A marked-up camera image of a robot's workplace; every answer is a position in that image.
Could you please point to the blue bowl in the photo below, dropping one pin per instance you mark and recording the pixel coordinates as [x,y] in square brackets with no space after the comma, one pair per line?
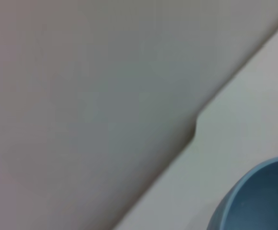
[260,198]

